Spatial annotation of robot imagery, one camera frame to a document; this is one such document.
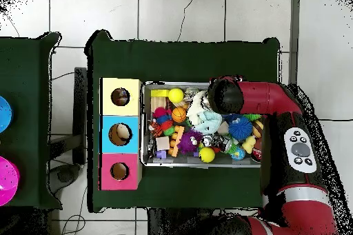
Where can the cream knitted cloth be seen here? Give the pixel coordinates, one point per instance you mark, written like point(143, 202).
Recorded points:
point(194, 106)

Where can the dark green side table cloth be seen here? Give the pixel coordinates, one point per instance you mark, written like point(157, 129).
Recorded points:
point(27, 66)

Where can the purple spiky monster toy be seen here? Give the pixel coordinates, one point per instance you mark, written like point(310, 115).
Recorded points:
point(189, 141)

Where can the black frame beside table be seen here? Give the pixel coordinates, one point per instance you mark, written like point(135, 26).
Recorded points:
point(80, 94)

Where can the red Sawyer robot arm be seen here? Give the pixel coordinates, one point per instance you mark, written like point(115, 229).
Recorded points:
point(262, 97)

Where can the orange toy basketball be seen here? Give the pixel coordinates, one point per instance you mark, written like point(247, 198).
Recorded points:
point(179, 114)

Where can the magenta bowl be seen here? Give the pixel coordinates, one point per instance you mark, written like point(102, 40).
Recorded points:
point(7, 180)

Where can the mint green knitted cloth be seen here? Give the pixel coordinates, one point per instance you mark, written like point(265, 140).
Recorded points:
point(208, 122)

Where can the blue spiky puffer ball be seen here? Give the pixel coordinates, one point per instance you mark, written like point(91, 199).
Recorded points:
point(240, 128)

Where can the wooden box with three holes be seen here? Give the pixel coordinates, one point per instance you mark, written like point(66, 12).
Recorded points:
point(132, 135)

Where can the green spiky puffer ball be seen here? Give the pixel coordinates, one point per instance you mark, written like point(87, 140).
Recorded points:
point(252, 117)

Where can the plain yellow ball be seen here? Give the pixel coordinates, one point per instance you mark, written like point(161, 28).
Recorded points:
point(176, 95)

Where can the blue bowl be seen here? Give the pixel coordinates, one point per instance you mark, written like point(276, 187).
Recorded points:
point(4, 113)

